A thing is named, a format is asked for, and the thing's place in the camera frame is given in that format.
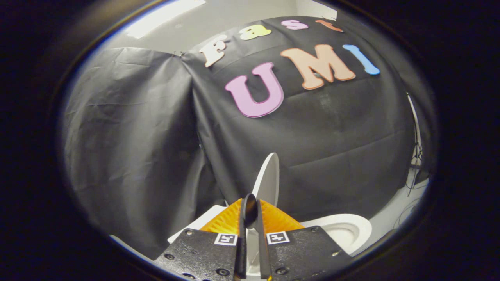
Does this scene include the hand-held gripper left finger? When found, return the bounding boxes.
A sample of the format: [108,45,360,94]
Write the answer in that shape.
[154,198,247,281]

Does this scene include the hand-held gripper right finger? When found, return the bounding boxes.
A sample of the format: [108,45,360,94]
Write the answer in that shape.
[256,199,354,281]

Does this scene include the white toilet lid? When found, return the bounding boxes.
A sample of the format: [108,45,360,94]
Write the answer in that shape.
[240,152,280,279]

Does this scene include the white toilet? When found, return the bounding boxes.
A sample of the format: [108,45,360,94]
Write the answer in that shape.
[168,205,372,257]

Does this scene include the black backdrop cloth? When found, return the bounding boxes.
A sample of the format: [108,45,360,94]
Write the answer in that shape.
[62,16,434,260]

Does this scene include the black light stand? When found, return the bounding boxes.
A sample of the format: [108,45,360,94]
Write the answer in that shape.
[405,93,425,196]

